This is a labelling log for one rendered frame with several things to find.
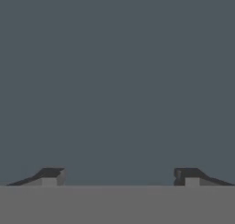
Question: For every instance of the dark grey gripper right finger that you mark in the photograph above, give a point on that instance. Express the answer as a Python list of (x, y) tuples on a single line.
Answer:
[(189, 174)]

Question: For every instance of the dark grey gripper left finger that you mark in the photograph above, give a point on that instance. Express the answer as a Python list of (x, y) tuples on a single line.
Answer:
[(49, 175)]

